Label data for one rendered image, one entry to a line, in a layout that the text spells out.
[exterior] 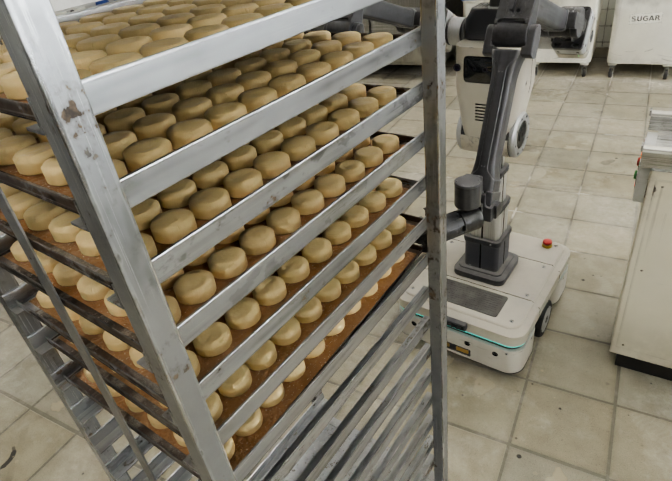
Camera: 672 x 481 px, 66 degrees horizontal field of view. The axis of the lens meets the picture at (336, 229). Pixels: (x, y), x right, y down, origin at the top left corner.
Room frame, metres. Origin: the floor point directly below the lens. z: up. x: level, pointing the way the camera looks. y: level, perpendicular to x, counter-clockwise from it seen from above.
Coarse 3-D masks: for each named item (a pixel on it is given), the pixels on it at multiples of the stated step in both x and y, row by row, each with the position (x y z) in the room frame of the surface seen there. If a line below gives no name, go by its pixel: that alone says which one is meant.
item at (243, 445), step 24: (384, 288) 0.78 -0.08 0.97; (360, 312) 0.72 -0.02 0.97; (336, 336) 0.67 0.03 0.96; (312, 360) 0.62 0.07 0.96; (96, 384) 0.65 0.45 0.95; (288, 384) 0.58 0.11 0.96; (264, 408) 0.54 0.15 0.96; (168, 432) 0.53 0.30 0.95; (264, 432) 0.50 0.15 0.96; (240, 456) 0.46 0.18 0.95
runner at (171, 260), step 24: (408, 96) 0.82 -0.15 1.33; (384, 120) 0.76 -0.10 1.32; (336, 144) 0.67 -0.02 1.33; (288, 168) 0.59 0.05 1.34; (312, 168) 0.62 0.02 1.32; (264, 192) 0.55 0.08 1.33; (288, 192) 0.58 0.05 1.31; (216, 216) 0.50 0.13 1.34; (240, 216) 0.52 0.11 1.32; (192, 240) 0.47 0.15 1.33; (216, 240) 0.49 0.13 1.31; (168, 264) 0.44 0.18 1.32
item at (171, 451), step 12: (420, 252) 0.87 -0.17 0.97; (408, 264) 0.84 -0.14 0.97; (360, 324) 0.69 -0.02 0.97; (348, 336) 0.67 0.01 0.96; (72, 384) 0.65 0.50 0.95; (84, 384) 0.65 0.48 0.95; (96, 396) 0.62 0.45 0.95; (108, 408) 0.58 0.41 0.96; (120, 408) 0.59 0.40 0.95; (132, 420) 0.56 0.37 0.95; (144, 432) 0.53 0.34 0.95; (156, 444) 0.50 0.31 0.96; (168, 444) 0.50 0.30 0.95; (180, 456) 0.48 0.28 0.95
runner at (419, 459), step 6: (426, 438) 0.89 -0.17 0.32; (432, 438) 0.88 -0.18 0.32; (426, 444) 0.87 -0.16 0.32; (432, 444) 0.86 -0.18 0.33; (420, 450) 0.85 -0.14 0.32; (426, 450) 0.83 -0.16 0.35; (420, 456) 0.83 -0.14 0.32; (426, 456) 0.83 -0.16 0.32; (414, 462) 0.82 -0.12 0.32; (420, 462) 0.80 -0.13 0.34; (408, 468) 0.81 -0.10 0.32; (414, 468) 0.80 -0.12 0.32; (420, 468) 0.80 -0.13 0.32; (408, 474) 0.79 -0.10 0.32; (414, 474) 0.78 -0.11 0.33; (402, 480) 0.77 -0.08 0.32; (408, 480) 0.76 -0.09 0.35
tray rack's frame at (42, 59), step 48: (0, 0) 0.38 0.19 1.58; (48, 0) 0.39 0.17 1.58; (48, 48) 0.38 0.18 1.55; (48, 96) 0.37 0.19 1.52; (96, 144) 0.39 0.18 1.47; (0, 192) 0.52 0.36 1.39; (96, 192) 0.38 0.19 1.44; (96, 240) 0.39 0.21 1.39; (0, 288) 0.67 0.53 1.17; (48, 288) 0.53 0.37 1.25; (144, 288) 0.38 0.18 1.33; (144, 336) 0.38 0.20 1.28; (192, 384) 0.39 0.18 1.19; (192, 432) 0.37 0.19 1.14; (288, 480) 0.93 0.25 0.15; (384, 480) 0.88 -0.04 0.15; (432, 480) 0.86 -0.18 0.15
